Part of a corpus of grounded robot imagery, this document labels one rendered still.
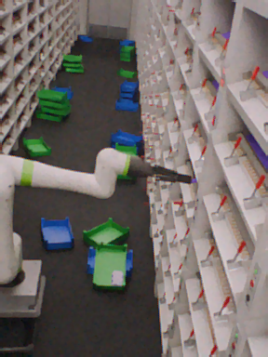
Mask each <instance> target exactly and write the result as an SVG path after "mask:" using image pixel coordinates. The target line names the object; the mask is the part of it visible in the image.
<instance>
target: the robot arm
mask: <svg viewBox="0 0 268 357"><path fill-rule="evenodd" d="M97 157H98V158H96V164H97V166H95V171H96V173H94V174H93V175H90V174H85V173H78V172H72V171H67V169H63V168H57V167H54V166H51V165H44V164H40V163H37V162H31V160H27V159H23V158H19V157H14V156H8V155H0V286H1V287H14V286H17V285H19V284H22V283H23V281H24V280H25V271H24V270H23V269H22V246H21V238H20V237H19V236H18V235H17V234H16V233H13V227H12V216H13V200H14V191H15V187H14V186H22V187H32V188H46V189H55V190H58V191H64V192H75V193H80V194H85V195H89V196H92V197H97V198H100V199H106V198H109V197H110V196H111V195H112V194H113V193H114V185H116V179H117V176H118V175H124V176H128V177H130V179H133V178H137V177H138V176H139V177H141V178H146V179H147V178H148V176H150V177H153V178H155V179H154V180H162V181H168V182H174V183H176V181H178V182H182V183H187V184H191V183H192V180H193V179H192V176H189V175H184V174H180V173H177V172H178V171H176V172H175V170H172V169H169V168H165V167H162V166H159V165H154V166H151V162H149V161H144V160H143V161H142V158H140V157H138V155H137V157H136V156H132V155H128V154H124V153H121V152H117V151H115V150H113V149H105V150H103V151H101V152H100V153H99V155H97Z"/></svg>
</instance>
